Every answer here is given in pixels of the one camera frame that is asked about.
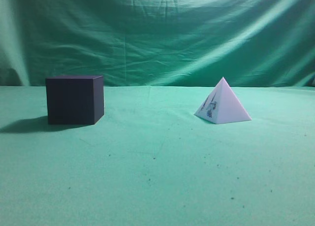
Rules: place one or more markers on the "green backdrop cloth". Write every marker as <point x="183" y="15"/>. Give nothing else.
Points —
<point x="251" y="43"/>

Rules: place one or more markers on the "white square pyramid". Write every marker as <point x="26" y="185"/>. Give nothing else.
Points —
<point x="222" y="106"/>

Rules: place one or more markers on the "dark navy cube block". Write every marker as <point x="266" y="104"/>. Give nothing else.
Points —
<point x="75" y="99"/>

